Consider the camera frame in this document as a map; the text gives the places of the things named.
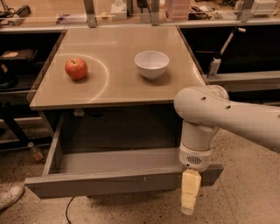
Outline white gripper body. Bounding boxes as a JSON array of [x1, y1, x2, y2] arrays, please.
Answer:
[[178, 144, 213, 172]]

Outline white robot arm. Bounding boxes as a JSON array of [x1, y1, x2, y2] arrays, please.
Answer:
[[174, 85, 280, 215]]

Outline white bowl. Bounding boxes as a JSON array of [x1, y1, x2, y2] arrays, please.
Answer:
[[134, 51, 170, 80]]

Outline red apple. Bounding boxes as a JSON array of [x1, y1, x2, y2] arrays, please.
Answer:
[[65, 58, 88, 81]]

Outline pink stacked trays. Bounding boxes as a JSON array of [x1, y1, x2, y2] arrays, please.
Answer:
[[164, 0, 191, 21]]

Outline black coiled spring tool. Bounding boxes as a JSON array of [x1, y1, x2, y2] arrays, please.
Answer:
[[15, 5, 32, 18]]

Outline grey drawer cabinet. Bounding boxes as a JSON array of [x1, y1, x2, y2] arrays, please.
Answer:
[[26, 25, 214, 156]]

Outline white box on bench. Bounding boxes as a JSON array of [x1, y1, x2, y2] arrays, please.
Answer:
[[251, 0, 277, 16]]

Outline black box on shelf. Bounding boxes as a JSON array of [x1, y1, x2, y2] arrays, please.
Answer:
[[0, 49, 38, 60]]

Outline small bottle on floor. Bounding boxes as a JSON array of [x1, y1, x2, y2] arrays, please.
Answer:
[[28, 142, 45, 161]]

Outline white tissue box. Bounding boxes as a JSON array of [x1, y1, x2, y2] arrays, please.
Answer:
[[110, 0, 127, 21]]

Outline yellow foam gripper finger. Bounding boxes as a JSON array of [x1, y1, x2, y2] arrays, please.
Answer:
[[181, 169, 201, 215]]

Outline white handheld tool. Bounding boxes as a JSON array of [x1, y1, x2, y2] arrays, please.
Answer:
[[206, 27, 246, 79]]

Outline white shoe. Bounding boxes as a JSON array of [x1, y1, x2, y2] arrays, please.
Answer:
[[0, 185, 25, 211]]

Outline black floor cable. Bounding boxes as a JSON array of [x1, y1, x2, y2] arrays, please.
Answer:
[[65, 196, 75, 224]]

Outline grey top drawer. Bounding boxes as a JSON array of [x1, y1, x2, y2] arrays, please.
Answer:
[[24, 112, 225, 200]]

